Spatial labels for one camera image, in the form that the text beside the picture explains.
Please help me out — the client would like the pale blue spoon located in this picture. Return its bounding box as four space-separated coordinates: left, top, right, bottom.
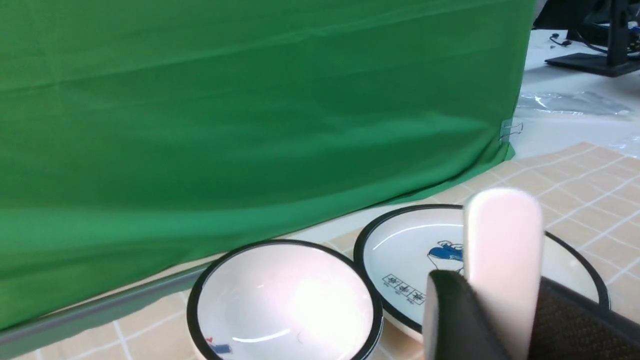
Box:
463 187 546 360

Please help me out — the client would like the grey metal frame bar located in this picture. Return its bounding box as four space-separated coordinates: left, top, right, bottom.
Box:
0 261 210 360

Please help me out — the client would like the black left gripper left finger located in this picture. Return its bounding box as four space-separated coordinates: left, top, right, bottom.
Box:
423 269 511 360

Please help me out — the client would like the white cartoon plate black rim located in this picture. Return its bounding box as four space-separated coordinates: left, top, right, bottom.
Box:
353 203 611 342

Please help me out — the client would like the white bowl black rim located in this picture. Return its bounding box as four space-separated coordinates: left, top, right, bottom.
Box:
186 239 384 360

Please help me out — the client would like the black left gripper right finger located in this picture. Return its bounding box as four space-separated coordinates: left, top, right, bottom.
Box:
529 277 640 360

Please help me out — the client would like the clear plastic sheet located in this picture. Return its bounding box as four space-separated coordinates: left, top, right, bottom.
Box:
511 91 639 158

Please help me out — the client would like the metal binder clip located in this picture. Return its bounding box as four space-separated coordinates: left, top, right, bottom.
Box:
498 118 524 144

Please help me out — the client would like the black monitor stand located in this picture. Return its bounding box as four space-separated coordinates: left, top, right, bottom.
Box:
532 0 639 78

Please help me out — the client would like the green backdrop cloth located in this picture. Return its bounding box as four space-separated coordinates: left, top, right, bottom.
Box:
0 0 536 330

